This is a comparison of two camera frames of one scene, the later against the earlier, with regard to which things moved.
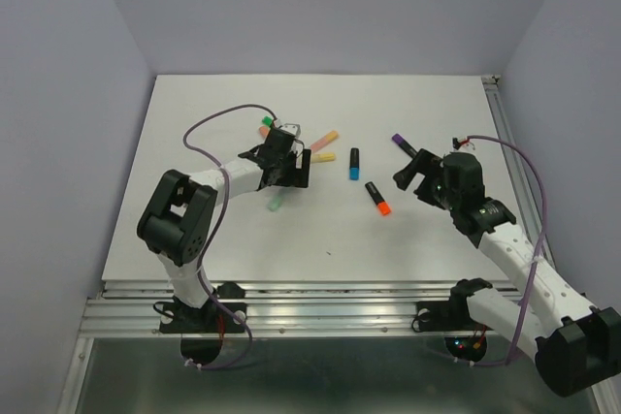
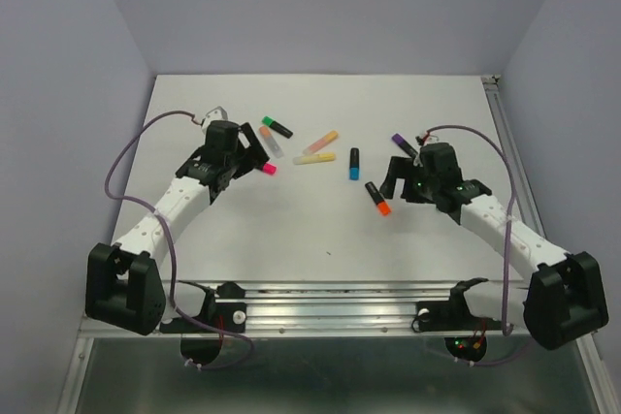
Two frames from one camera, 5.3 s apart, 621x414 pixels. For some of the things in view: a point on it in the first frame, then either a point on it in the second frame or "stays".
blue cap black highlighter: [354, 164] stays
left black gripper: [297, 176] -> [251, 155]
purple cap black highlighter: [404, 144] stays
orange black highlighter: [380, 203] stays
